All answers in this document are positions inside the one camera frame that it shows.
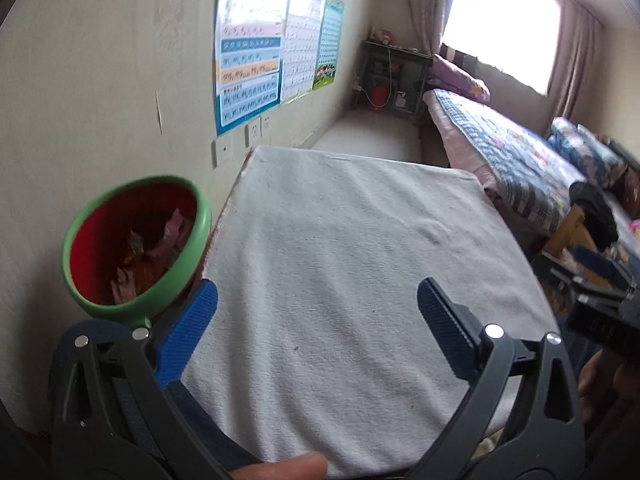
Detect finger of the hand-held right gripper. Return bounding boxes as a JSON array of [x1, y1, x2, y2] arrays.
[[574, 245, 639, 289], [538, 253, 627, 307]]

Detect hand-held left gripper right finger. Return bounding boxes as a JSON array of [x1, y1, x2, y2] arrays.
[[416, 277, 586, 480]]

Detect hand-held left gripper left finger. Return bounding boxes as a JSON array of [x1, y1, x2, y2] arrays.
[[49, 279, 261, 480]]

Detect red bin with green rim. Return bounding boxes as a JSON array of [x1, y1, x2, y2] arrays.
[[61, 175, 213, 330]]

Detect person's right hand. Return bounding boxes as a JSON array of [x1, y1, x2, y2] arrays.
[[577, 350, 640, 413]]

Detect person's left hand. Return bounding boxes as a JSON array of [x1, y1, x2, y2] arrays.
[[227, 452, 328, 480]]

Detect wooden chair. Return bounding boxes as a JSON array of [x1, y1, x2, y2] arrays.
[[542, 205, 608, 271]]

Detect black cloth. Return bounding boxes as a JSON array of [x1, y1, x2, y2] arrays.
[[570, 181, 620, 248]]

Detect pink foil wrapper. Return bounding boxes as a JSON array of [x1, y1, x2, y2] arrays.
[[150, 209, 193, 261]]

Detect folded blue patterned quilts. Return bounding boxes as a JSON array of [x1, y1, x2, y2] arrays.
[[550, 117, 628, 188]]

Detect blue plaid quilt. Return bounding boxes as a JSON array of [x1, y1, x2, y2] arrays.
[[432, 89, 588, 233]]

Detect white tablecloth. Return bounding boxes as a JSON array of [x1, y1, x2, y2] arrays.
[[180, 146, 561, 478]]

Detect bed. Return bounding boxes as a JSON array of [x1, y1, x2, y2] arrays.
[[422, 85, 640, 261]]

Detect pale curtain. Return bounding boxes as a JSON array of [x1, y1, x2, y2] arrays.
[[405, 0, 461, 56], [547, 0, 606, 126]]

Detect pink purple pillow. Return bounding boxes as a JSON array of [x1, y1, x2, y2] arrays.
[[431, 52, 491, 101]]

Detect bright window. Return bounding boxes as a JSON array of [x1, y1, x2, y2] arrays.
[[442, 0, 561, 95]]

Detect dark side table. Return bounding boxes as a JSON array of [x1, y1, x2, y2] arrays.
[[356, 39, 433, 126]]

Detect white wall plate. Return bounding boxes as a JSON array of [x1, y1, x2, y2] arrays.
[[211, 137, 233, 168]]

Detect blue bordered wall poster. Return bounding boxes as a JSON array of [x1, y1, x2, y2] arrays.
[[215, 0, 291, 137]]

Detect white grid wall poster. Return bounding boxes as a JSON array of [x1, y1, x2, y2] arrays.
[[280, 0, 327, 106]]

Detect green bordered wall poster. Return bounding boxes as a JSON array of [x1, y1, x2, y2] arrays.
[[312, 0, 346, 92]]

